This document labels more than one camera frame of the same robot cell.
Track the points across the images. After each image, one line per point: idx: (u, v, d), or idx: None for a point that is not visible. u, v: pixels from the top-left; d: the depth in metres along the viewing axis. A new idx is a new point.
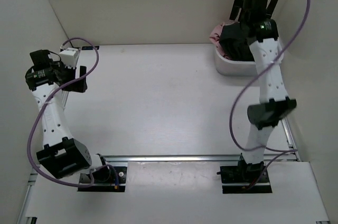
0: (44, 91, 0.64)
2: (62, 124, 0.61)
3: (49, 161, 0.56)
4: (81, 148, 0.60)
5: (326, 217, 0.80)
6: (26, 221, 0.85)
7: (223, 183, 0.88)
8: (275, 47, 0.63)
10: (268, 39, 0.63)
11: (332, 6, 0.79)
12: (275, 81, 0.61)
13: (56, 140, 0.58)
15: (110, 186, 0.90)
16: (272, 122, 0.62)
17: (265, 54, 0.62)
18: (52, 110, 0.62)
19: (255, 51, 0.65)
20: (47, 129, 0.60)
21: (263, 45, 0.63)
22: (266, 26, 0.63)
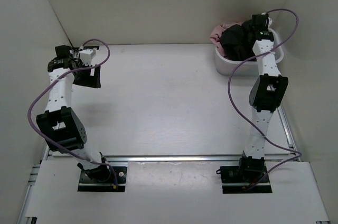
0: (57, 73, 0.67)
2: (65, 98, 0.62)
3: (44, 126, 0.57)
4: (77, 122, 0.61)
5: (326, 217, 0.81)
6: (25, 221, 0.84)
7: (223, 183, 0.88)
8: (271, 44, 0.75)
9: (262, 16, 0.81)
10: (264, 39, 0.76)
11: (332, 7, 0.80)
12: (270, 64, 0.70)
13: (56, 108, 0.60)
15: (110, 186, 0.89)
16: (270, 102, 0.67)
17: (262, 48, 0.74)
18: (60, 86, 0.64)
19: (256, 49, 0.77)
20: (51, 99, 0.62)
21: (262, 42, 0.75)
22: (264, 33, 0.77)
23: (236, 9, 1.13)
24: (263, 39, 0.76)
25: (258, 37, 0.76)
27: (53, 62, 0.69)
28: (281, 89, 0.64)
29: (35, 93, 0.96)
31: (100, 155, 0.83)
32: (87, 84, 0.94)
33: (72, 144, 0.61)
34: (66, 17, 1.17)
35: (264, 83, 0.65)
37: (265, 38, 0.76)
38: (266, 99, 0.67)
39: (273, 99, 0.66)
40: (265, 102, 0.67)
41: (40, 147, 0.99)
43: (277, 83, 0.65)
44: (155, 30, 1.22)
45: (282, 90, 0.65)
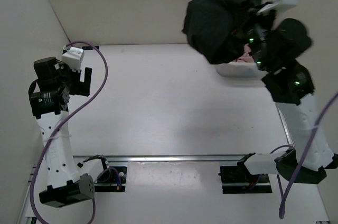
0: (49, 123, 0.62)
2: (66, 162, 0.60)
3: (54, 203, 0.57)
4: (85, 185, 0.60)
5: (326, 217, 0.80)
6: (26, 220, 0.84)
7: (223, 183, 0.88)
8: (314, 104, 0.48)
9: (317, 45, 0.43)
10: (306, 96, 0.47)
11: (331, 7, 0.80)
12: (320, 144, 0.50)
13: (59, 181, 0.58)
15: (110, 186, 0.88)
16: None
17: (306, 118, 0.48)
18: (57, 145, 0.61)
19: (290, 111, 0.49)
20: (52, 168, 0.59)
21: (304, 108, 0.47)
22: (301, 81, 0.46)
23: None
24: (302, 99, 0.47)
25: (296, 100, 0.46)
27: (39, 102, 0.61)
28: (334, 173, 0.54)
29: None
31: (100, 157, 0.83)
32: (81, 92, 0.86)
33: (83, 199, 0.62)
34: (66, 18, 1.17)
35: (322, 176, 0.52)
37: (303, 93, 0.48)
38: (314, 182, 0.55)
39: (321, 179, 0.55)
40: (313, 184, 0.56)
41: (40, 147, 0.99)
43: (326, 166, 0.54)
44: (155, 30, 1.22)
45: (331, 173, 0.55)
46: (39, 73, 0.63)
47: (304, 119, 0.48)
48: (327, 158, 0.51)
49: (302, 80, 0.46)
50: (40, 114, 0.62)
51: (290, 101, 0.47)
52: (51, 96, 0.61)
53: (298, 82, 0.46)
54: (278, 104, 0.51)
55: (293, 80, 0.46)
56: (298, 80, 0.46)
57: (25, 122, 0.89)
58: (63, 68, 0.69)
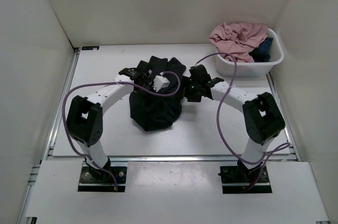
0: (122, 78, 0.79)
2: (106, 98, 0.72)
3: (76, 105, 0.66)
4: (97, 124, 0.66)
5: (326, 217, 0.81)
6: (25, 221, 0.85)
7: (223, 183, 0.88)
8: (225, 83, 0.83)
9: (198, 70, 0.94)
10: (218, 83, 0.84)
11: (332, 8, 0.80)
12: (241, 92, 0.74)
13: (93, 100, 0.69)
15: (110, 186, 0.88)
16: (271, 126, 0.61)
17: (222, 89, 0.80)
18: (112, 89, 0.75)
19: (218, 95, 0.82)
20: (97, 92, 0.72)
21: (219, 85, 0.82)
22: (213, 81, 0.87)
23: (236, 10, 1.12)
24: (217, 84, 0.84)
25: (212, 86, 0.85)
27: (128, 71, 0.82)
28: (272, 105, 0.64)
29: (34, 93, 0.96)
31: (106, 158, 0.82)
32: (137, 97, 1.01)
33: (80, 136, 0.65)
34: (66, 18, 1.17)
35: (254, 106, 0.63)
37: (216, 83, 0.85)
38: (268, 124, 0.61)
39: (273, 120, 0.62)
40: (270, 128, 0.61)
41: (40, 147, 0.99)
43: (262, 103, 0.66)
44: (155, 30, 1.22)
45: (272, 106, 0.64)
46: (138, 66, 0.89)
47: (223, 90, 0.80)
48: (252, 96, 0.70)
49: (215, 81, 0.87)
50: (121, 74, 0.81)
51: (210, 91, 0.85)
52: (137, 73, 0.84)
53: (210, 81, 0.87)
54: (214, 98, 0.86)
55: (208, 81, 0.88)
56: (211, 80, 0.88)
57: (25, 122, 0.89)
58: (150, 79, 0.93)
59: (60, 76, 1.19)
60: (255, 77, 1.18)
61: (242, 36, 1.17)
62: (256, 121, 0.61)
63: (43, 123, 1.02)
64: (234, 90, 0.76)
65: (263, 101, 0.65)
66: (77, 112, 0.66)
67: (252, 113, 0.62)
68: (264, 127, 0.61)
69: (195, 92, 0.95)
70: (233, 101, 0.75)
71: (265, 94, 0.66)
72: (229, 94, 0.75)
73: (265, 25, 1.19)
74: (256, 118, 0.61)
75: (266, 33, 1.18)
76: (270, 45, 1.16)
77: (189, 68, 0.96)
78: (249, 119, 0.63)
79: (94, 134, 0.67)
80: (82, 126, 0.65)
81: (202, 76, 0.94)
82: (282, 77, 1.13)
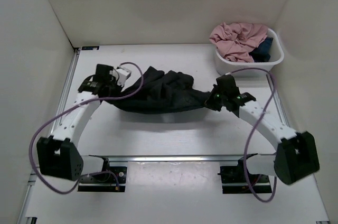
0: (83, 96, 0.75)
2: (75, 127, 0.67)
3: (42, 151, 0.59)
4: (75, 159, 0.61)
5: (325, 217, 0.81)
6: (25, 221, 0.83)
7: (223, 183, 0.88)
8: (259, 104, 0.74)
9: (229, 82, 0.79)
10: (248, 102, 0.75)
11: (333, 7, 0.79)
12: (277, 124, 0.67)
13: (60, 136, 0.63)
15: (110, 186, 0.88)
16: (304, 169, 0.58)
17: (253, 111, 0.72)
18: (78, 113, 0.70)
19: (246, 115, 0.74)
20: (62, 124, 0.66)
21: (249, 105, 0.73)
22: (242, 96, 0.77)
23: (236, 9, 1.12)
24: (246, 102, 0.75)
25: (240, 104, 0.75)
27: (86, 84, 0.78)
28: (310, 147, 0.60)
29: (34, 93, 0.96)
31: (102, 159, 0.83)
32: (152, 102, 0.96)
33: (61, 177, 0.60)
34: (66, 18, 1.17)
35: (291, 146, 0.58)
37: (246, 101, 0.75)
38: (301, 165, 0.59)
39: (308, 162, 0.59)
40: (303, 169, 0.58)
41: None
43: (298, 141, 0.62)
44: (155, 31, 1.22)
45: (311, 148, 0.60)
46: (97, 73, 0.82)
47: (253, 112, 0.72)
48: (290, 132, 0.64)
49: (245, 96, 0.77)
50: (82, 90, 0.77)
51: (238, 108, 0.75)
52: (98, 84, 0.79)
53: (238, 96, 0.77)
54: (241, 117, 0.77)
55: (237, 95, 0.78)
56: (240, 95, 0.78)
57: (25, 122, 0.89)
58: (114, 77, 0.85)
59: (60, 77, 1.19)
60: (255, 77, 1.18)
61: (242, 36, 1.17)
62: (290, 162, 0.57)
63: (43, 123, 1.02)
64: (268, 119, 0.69)
65: (300, 140, 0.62)
66: (47, 155, 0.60)
67: (288, 153, 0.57)
68: (297, 167, 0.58)
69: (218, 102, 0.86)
70: (265, 130, 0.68)
71: (303, 133, 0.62)
72: (262, 122, 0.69)
73: (264, 25, 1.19)
74: (290, 158, 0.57)
75: (266, 33, 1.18)
76: (271, 45, 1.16)
77: (217, 77, 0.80)
78: (281, 157, 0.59)
79: (76, 167, 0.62)
80: (60, 167, 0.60)
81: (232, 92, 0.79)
82: (282, 77, 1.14)
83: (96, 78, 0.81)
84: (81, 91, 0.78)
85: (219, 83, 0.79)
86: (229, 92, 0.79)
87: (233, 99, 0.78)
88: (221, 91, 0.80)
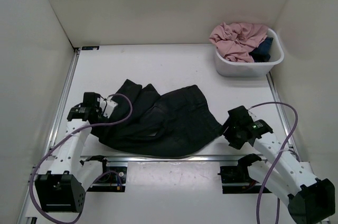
0: (75, 124, 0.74)
2: (72, 159, 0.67)
3: (42, 188, 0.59)
4: (77, 189, 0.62)
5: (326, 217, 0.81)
6: (26, 221, 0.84)
7: (223, 183, 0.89)
8: (277, 139, 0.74)
9: (242, 111, 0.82)
10: (265, 134, 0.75)
11: (334, 7, 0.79)
12: (296, 167, 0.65)
13: (58, 169, 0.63)
15: (110, 186, 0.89)
16: (320, 215, 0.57)
17: (270, 147, 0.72)
18: (72, 142, 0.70)
19: (262, 149, 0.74)
20: (58, 158, 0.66)
21: (266, 140, 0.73)
22: (257, 125, 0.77)
23: (236, 9, 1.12)
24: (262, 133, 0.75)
25: (256, 135, 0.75)
27: (75, 111, 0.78)
28: (330, 195, 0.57)
29: (34, 93, 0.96)
31: (100, 162, 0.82)
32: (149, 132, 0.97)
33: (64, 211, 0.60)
34: (66, 18, 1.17)
35: (309, 194, 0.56)
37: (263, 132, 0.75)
38: (318, 210, 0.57)
39: (326, 207, 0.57)
40: (319, 215, 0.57)
41: (39, 147, 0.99)
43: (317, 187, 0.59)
44: (155, 31, 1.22)
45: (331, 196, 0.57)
46: (84, 100, 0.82)
47: (271, 148, 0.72)
48: (310, 179, 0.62)
49: (261, 126, 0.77)
50: (72, 118, 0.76)
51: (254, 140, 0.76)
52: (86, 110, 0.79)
53: (254, 125, 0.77)
54: (254, 147, 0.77)
55: (252, 124, 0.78)
56: (255, 124, 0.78)
57: (25, 122, 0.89)
58: (100, 106, 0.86)
59: (60, 76, 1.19)
60: (255, 77, 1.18)
61: (242, 37, 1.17)
62: (307, 211, 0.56)
63: (43, 123, 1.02)
64: (286, 157, 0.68)
65: (319, 186, 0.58)
66: (47, 192, 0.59)
67: (305, 201, 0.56)
68: (313, 214, 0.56)
69: (234, 133, 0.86)
70: (281, 170, 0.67)
71: (324, 180, 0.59)
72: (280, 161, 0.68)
73: (265, 25, 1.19)
74: (308, 208, 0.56)
75: (266, 33, 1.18)
76: (270, 45, 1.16)
77: (228, 110, 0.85)
78: (298, 201, 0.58)
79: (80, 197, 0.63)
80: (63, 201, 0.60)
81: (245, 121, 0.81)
82: (282, 77, 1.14)
83: (84, 106, 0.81)
84: (70, 119, 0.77)
85: (231, 114, 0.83)
86: (243, 122, 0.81)
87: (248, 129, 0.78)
88: (234, 120, 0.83)
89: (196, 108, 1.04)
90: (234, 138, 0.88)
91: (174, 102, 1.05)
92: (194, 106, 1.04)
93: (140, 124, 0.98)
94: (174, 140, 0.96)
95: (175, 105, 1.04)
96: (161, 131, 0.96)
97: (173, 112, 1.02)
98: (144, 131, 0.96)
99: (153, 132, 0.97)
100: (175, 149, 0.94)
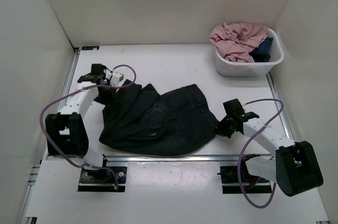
0: (83, 85, 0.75)
2: (80, 105, 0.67)
3: (51, 123, 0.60)
4: (83, 132, 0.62)
5: (326, 217, 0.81)
6: (26, 220, 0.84)
7: (223, 183, 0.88)
8: (261, 120, 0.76)
9: (235, 103, 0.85)
10: (251, 119, 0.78)
11: (334, 8, 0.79)
12: (277, 135, 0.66)
13: (66, 112, 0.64)
15: (110, 186, 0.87)
16: (305, 181, 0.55)
17: (255, 126, 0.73)
18: (82, 95, 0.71)
19: (249, 130, 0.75)
20: (67, 104, 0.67)
21: (252, 121, 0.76)
22: (245, 114, 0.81)
23: (235, 10, 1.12)
24: (249, 118, 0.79)
25: (244, 120, 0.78)
27: (84, 77, 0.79)
28: (311, 158, 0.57)
29: (34, 93, 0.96)
31: (102, 157, 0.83)
32: (150, 132, 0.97)
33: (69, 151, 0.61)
34: (66, 18, 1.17)
35: (290, 153, 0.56)
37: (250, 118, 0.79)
38: (301, 176, 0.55)
39: (309, 174, 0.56)
40: (304, 180, 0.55)
41: (39, 147, 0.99)
43: (298, 152, 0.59)
44: (155, 31, 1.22)
45: (311, 157, 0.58)
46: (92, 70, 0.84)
47: (255, 127, 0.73)
48: (289, 141, 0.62)
49: (249, 114, 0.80)
50: (81, 82, 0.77)
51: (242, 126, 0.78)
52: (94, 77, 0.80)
53: (242, 113, 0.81)
54: (245, 133, 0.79)
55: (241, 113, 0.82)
56: (243, 113, 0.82)
57: (25, 122, 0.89)
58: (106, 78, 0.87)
59: (60, 76, 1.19)
60: (255, 77, 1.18)
61: (242, 36, 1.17)
62: (289, 171, 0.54)
63: None
64: (269, 130, 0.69)
65: (299, 149, 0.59)
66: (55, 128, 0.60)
67: (285, 162, 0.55)
68: (297, 177, 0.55)
69: (226, 126, 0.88)
70: (265, 142, 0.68)
71: (302, 143, 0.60)
72: (262, 132, 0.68)
73: (265, 25, 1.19)
74: (290, 168, 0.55)
75: (266, 33, 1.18)
76: (270, 45, 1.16)
77: (223, 101, 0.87)
78: (279, 165, 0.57)
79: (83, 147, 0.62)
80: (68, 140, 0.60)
81: (236, 111, 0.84)
82: (282, 77, 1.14)
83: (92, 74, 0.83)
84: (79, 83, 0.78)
85: (225, 105, 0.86)
86: (235, 113, 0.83)
87: (237, 117, 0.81)
88: (228, 112, 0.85)
89: (196, 108, 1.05)
90: (228, 130, 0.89)
91: (175, 102, 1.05)
92: (194, 105, 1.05)
93: (140, 124, 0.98)
94: (175, 139, 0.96)
95: (176, 104, 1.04)
96: (162, 131, 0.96)
97: (173, 112, 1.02)
98: (144, 131, 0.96)
99: (153, 132, 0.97)
100: (175, 149, 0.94)
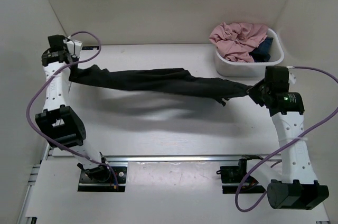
0: (53, 67, 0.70)
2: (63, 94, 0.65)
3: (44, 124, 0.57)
4: (78, 119, 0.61)
5: (326, 217, 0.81)
6: (26, 221, 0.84)
7: (223, 183, 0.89)
8: (300, 122, 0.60)
9: (283, 73, 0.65)
10: (291, 111, 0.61)
11: (334, 7, 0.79)
12: (302, 160, 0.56)
13: (54, 106, 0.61)
15: (110, 186, 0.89)
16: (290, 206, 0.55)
17: (289, 128, 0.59)
18: (57, 81, 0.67)
19: (278, 122, 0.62)
20: (49, 97, 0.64)
21: (289, 118, 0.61)
22: (290, 98, 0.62)
23: (236, 10, 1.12)
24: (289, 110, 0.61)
25: (280, 109, 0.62)
27: (48, 56, 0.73)
28: (315, 202, 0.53)
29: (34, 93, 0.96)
31: (99, 153, 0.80)
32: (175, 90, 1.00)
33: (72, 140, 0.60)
34: (66, 18, 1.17)
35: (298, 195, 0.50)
37: (290, 108, 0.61)
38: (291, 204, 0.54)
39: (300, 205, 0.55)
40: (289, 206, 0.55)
41: (39, 147, 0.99)
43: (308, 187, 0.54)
44: (155, 31, 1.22)
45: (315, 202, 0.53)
46: (51, 44, 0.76)
47: (289, 129, 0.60)
48: (309, 177, 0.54)
49: (294, 101, 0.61)
50: (47, 63, 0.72)
51: (276, 110, 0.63)
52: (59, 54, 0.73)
53: (285, 98, 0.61)
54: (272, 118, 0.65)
55: (284, 95, 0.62)
56: (288, 96, 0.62)
57: (25, 122, 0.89)
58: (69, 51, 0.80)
59: None
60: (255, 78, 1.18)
61: (242, 36, 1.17)
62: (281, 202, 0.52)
63: None
64: (298, 149, 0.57)
65: (311, 188, 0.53)
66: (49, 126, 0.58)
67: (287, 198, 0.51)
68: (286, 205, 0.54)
69: (260, 92, 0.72)
70: (285, 156, 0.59)
71: (321, 187, 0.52)
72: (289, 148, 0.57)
73: (265, 25, 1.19)
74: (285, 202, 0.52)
75: (266, 33, 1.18)
76: (270, 45, 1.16)
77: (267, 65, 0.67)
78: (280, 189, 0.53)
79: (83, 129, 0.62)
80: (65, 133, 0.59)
81: (279, 86, 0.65)
82: None
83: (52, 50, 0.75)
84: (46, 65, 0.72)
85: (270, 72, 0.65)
86: (275, 86, 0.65)
87: (277, 96, 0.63)
88: (268, 80, 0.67)
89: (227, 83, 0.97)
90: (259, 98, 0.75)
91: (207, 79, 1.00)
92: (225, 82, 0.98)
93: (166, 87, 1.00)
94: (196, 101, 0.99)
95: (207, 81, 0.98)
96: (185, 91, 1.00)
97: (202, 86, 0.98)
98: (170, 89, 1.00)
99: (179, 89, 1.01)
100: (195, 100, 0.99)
